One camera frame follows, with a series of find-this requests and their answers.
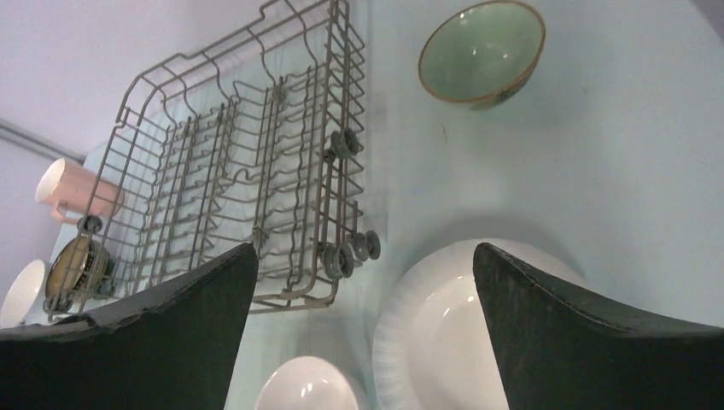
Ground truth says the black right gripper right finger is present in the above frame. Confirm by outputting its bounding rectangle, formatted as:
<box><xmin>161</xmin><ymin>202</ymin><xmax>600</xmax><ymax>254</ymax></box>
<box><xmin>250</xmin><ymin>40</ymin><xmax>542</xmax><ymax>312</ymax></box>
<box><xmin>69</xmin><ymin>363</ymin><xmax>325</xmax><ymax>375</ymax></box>
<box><xmin>472</xmin><ymin>243</ymin><xmax>723</xmax><ymax>409</ymax></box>

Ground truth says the brown dotted bowl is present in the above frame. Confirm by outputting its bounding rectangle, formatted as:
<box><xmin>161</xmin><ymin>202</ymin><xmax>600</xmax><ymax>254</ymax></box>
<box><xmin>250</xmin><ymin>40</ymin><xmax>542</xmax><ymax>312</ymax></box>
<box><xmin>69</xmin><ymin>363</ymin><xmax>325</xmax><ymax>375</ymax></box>
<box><xmin>44</xmin><ymin>236</ymin><xmax>114</xmax><ymax>299</ymax></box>

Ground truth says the pink mug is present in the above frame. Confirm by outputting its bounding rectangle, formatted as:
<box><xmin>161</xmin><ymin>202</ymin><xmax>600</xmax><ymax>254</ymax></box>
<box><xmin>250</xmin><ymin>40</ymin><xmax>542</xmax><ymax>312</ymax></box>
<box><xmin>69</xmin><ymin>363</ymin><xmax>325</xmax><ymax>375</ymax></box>
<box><xmin>34</xmin><ymin>158</ymin><xmax>125</xmax><ymax>225</ymax></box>

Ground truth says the white bowl left side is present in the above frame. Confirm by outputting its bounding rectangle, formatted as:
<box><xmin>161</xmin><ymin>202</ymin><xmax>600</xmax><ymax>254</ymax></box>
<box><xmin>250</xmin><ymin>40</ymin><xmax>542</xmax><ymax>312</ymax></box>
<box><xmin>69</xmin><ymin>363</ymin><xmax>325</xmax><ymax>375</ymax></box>
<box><xmin>1</xmin><ymin>259</ymin><xmax>49</xmax><ymax>329</ymax></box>

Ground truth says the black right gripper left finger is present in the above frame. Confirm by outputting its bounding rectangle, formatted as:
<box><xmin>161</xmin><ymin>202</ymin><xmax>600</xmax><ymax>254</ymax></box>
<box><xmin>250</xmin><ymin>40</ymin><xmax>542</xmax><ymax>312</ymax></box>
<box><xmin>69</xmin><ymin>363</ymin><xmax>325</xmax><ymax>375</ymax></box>
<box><xmin>1</xmin><ymin>243</ymin><xmax>258</xmax><ymax>409</ymax></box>

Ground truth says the large white plate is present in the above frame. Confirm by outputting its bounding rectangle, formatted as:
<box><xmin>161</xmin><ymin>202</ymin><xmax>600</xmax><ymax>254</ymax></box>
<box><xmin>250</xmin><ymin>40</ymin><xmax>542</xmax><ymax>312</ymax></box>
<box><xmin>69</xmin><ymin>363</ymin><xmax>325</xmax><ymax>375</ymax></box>
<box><xmin>371</xmin><ymin>237</ymin><xmax>593</xmax><ymax>410</ymax></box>

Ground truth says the grey wire dish rack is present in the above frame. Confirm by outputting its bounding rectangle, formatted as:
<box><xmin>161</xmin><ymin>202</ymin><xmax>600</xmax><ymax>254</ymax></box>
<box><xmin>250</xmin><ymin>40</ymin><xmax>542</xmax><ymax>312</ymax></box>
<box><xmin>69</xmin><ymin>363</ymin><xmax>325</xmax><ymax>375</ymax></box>
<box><xmin>39</xmin><ymin>1</ymin><xmax>380</xmax><ymax>323</ymax></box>

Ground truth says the green ceramic bowl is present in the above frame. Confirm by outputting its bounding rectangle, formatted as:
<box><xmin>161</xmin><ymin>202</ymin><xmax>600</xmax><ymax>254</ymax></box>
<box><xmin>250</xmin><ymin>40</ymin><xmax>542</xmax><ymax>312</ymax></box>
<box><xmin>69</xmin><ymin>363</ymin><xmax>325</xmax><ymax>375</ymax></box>
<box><xmin>417</xmin><ymin>1</ymin><xmax>546</xmax><ymax>110</ymax></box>

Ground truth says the small white bowl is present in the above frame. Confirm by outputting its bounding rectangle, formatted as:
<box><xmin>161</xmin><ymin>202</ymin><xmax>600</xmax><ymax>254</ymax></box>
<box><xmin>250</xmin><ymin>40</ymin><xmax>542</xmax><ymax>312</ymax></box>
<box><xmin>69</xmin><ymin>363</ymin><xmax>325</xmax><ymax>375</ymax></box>
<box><xmin>254</xmin><ymin>355</ymin><xmax>371</xmax><ymax>410</ymax></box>

